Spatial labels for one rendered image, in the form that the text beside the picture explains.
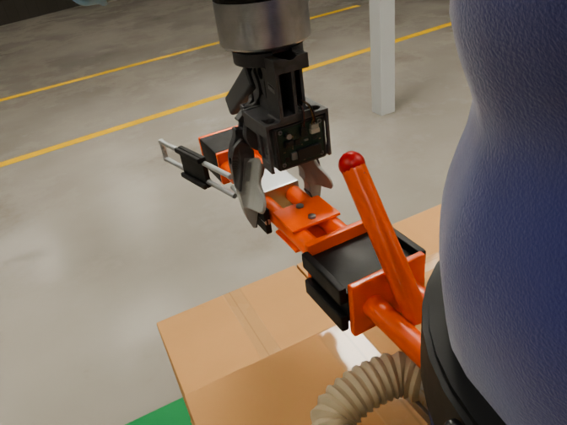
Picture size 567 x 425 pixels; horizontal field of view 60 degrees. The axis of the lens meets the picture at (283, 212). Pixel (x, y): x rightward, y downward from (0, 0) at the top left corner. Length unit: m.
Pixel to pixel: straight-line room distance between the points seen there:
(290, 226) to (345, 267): 0.10
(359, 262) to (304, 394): 0.16
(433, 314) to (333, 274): 0.22
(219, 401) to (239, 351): 0.60
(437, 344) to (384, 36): 3.33
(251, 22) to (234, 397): 0.38
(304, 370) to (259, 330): 0.62
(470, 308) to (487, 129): 0.07
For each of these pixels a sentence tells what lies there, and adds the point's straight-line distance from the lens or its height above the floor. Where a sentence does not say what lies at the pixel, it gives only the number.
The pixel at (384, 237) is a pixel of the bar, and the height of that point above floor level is 1.14.
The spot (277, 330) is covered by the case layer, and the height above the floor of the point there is 0.54.
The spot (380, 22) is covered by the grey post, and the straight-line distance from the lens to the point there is 3.49.
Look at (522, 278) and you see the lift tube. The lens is 0.17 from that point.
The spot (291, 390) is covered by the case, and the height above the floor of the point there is 0.94.
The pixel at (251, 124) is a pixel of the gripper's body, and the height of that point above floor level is 1.20.
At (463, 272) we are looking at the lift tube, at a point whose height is 1.27.
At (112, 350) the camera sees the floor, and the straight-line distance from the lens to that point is 2.10.
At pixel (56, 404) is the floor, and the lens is 2.02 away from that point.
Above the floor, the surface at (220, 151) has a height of 1.10.
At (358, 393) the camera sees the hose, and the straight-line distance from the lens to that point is 0.45.
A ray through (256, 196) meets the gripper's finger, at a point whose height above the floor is 1.12.
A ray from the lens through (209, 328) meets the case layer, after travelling 1.23.
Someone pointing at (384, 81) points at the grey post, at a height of 0.25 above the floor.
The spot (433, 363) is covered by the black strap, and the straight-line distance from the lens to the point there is 0.24.
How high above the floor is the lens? 1.39
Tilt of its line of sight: 32 degrees down
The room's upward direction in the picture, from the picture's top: 8 degrees counter-clockwise
